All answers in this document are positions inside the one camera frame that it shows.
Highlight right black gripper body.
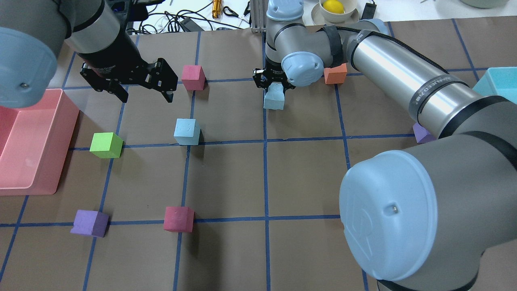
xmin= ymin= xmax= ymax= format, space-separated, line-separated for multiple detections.
xmin=264 ymin=61 xmax=292 ymax=85

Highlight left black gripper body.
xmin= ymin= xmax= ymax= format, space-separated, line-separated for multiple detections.
xmin=79 ymin=34 xmax=147 ymax=91

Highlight light blue block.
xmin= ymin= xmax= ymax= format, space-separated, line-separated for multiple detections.
xmin=174 ymin=118 xmax=201 ymax=146
xmin=263 ymin=83 xmax=285 ymax=110

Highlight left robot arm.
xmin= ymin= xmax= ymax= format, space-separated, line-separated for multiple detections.
xmin=0 ymin=0 xmax=179 ymax=108

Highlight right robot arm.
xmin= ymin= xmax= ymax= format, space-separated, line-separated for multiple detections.
xmin=265 ymin=1 xmax=516 ymax=291

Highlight red block right far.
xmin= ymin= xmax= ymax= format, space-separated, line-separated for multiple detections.
xmin=181 ymin=65 xmax=206 ymax=91

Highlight orange block right far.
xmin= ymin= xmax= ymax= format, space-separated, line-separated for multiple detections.
xmin=324 ymin=63 xmax=348 ymax=85

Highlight black power adapter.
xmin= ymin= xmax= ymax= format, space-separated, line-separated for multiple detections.
xmin=179 ymin=17 xmax=204 ymax=32

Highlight green block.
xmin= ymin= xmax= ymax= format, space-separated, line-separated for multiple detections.
xmin=89 ymin=132 xmax=124 ymax=158

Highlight scissors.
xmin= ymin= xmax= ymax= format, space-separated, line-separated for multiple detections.
xmin=222 ymin=6 xmax=251 ymax=19

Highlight beige bowl with lemon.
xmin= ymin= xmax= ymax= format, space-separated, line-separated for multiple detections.
xmin=311 ymin=0 xmax=359 ymax=25

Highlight pink plastic bin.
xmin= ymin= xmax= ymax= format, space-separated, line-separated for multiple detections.
xmin=0 ymin=89 xmax=79 ymax=196

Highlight purple block left side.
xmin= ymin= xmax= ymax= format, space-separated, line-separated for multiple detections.
xmin=70 ymin=209 xmax=109 ymax=238

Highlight purple block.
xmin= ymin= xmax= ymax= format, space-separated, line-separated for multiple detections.
xmin=70 ymin=209 xmax=109 ymax=238
xmin=412 ymin=123 xmax=437 ymax=144

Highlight red block near base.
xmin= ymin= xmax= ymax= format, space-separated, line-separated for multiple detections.
xmin=163 ymin=207 xmax=195 ymax=233

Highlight purple block right side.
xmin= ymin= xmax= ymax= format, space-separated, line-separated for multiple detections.
xmin=412 ymin=123 xmax=437 ymax=144

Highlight cyan plastic bin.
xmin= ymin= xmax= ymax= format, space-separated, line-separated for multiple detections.
xmin=473 ymin=67 xmax=517 ymax=103

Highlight aluminium frame post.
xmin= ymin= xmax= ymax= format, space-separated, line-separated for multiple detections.
xmin=249 ymin=0 xmax=269 ymax=33

